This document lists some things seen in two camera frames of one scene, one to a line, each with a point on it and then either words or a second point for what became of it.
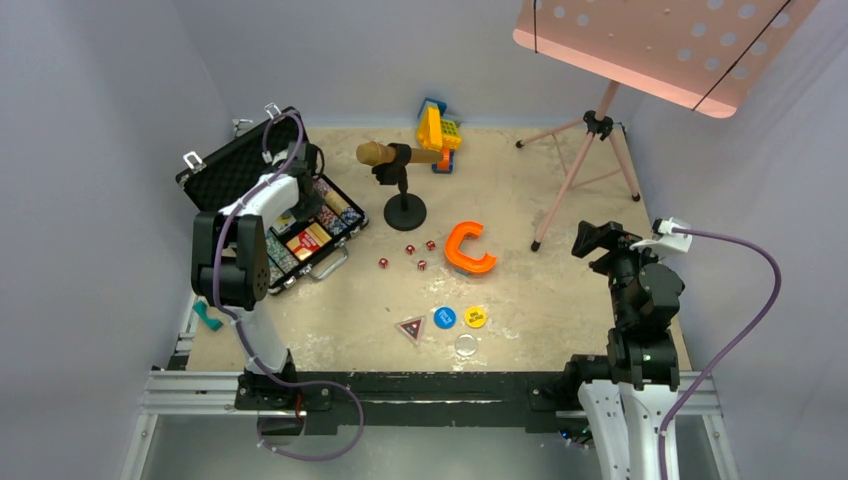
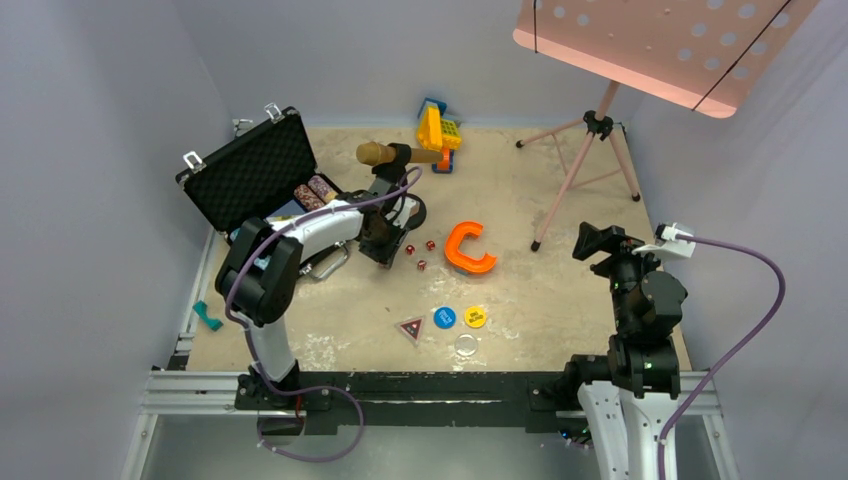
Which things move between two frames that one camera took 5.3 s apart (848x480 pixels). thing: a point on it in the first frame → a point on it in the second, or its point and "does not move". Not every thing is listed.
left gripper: (302, 214) → (384, 255)
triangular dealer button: (413, 328) does not move
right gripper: (610, 235) does not move
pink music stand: (703, 55) does not move
